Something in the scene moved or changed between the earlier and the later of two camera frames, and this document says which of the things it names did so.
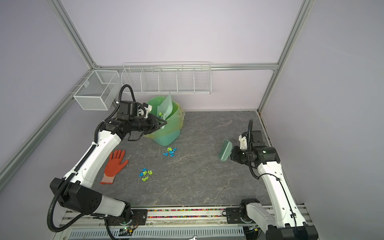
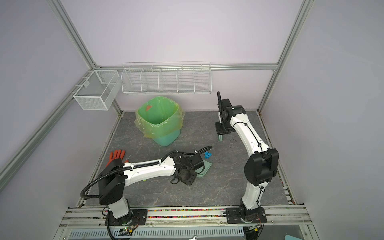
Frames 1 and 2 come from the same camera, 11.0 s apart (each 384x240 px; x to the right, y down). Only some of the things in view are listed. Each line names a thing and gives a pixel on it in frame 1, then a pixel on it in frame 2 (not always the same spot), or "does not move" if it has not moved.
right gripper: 235,154 → 220,131
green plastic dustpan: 166,107 → 207,165
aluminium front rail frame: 208,224 does not move
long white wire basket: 167,77 does not move
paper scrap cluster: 171,152 → 207,154
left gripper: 154,124 → 190,181
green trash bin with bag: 170,135 does not move
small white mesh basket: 97,92 does not move
